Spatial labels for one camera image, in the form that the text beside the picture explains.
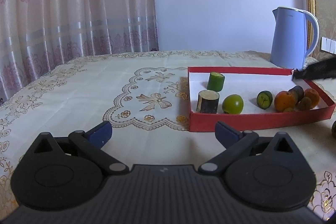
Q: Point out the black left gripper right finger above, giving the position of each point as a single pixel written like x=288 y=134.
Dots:
x=247 y=152

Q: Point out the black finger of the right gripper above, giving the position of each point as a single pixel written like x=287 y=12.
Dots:
x=325 y=69

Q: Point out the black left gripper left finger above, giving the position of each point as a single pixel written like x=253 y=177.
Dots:
x=79 y=152

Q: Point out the dark sugarcane piece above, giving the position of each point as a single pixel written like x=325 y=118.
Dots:
x=298 y=92
x=208 y=101

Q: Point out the yellow-brown small fruit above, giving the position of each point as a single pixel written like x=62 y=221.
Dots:
x=304 y=104
x=289 y=109

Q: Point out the large orange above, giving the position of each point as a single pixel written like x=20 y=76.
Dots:
x=284 y=100

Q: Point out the round green fruit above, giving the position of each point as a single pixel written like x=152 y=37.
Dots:
x=333 y=130
x=233 y=104

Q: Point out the green cut cucumber piece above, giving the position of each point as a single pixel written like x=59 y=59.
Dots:
x=215 y=82
x=264 y=99

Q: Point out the small orange mandarin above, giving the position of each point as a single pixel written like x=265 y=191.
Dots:
x=313 y=95

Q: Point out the light blue electric kettle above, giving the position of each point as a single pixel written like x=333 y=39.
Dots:
x=295 y=37

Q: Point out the red cardboard tray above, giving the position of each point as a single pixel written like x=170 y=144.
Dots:
x=249 y=98

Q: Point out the cream lace tablecloth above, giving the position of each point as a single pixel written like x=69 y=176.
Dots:
x=145 y=98

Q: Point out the patterned pink curtain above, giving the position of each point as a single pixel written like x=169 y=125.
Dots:
x=38 y=35

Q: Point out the white wall switch panel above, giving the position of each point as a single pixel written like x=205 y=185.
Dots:
x=328 y=45

